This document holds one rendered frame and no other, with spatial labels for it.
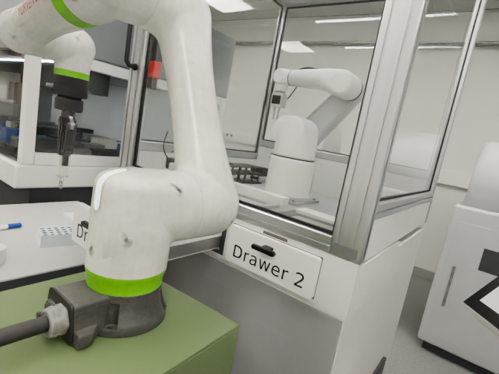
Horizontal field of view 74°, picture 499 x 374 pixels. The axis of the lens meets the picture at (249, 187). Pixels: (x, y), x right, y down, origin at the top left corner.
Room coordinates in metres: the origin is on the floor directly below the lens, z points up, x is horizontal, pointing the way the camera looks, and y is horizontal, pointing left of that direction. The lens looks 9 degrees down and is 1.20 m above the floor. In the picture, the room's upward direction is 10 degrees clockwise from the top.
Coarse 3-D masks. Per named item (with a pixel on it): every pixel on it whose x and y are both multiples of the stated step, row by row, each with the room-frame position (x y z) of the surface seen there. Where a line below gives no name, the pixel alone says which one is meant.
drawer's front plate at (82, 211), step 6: (78, 204) 0.87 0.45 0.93; (84, 204) 0.88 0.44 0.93; (78, 210) 0.87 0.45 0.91; (84, 210) 0.85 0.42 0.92; (78, 216) 0.87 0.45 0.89; (84, 216) 0.85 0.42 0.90; (78, 222) 0.87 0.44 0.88; (84, 228) 0.85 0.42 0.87; (72, 234) 0.88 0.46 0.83; (78, 234) 0.86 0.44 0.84; (84, 234) 0.84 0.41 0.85; (78, 240) 0.86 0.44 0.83; (84, 246) 0.84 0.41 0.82
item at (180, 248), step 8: (184, 240) 0.86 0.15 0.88; (192, 240) 0.89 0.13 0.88; (200, 240) 0.91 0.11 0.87; (208, 240) 0.94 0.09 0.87; (216, 240) 0.97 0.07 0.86; (176, 248) 0.84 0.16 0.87; (184, 248) 0.86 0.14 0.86; (192, 248) 0.89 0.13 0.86; (200, 248) 0.92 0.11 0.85; (208, 248) 0.94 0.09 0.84; (216, 248) 0.98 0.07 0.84; (176, 256) 0.84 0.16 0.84; (184, 256) 0.87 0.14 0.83
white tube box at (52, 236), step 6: (36, 228) 0.97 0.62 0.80; (42, 228) 0.98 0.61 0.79; (48, 228) 1.00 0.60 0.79; (54, 228) 1.01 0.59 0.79; (60, 228) 1.01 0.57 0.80; (66, 228) 1.02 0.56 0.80; (72, 228) 1.03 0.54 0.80; (36, 234) 0.96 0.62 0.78; (42, 234) 0.93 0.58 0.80; (48, 234) 0.94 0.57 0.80; (54, 234) 0.94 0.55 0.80; (60, 234) 0.95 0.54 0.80; (66, 234) 0.96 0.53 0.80; (36, 240) 0.96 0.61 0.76; (42, 240) 0.92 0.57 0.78; (48, 240) 0.93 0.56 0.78; (54, 240) 0.94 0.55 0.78; (60, 240) 0.95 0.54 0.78; (66, 240) 0.96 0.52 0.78; (72, 240) 0.98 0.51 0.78; (42, 246) 0.92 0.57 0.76; (48, 246) 0.93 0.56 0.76
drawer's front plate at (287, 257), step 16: (240, 240) 0.92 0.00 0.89; (256, 240) 0.89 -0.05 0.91; (272, 240) 0.86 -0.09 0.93; (256, 256) 0.88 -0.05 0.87; (288, 256) 0.83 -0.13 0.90; (304, 256) 0.80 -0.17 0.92; (256, 272) 0.88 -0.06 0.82; (288, 272) 0.82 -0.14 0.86; (304, 272) 0.80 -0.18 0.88; (288, 288) 0.82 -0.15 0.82; (304, 288) 0.79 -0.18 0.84
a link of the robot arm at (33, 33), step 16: (32, 0) 0.72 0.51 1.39; (48, 0) 0.67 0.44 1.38; (0, 16) 0.84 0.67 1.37; (16, 16) 0.78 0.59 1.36; (32, 16) 0.74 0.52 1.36; (48, 16) 0.70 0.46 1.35; (0, 32) 0.84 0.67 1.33; (16, 32) 0.81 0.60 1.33; (32, 32) 0.78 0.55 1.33; (48, 32) 0.76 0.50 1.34; (64, 32) 0.75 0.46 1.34; (16, 48) 0.86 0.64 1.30; (32, 48) 0.86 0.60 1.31; (48, 48) 0.90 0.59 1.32
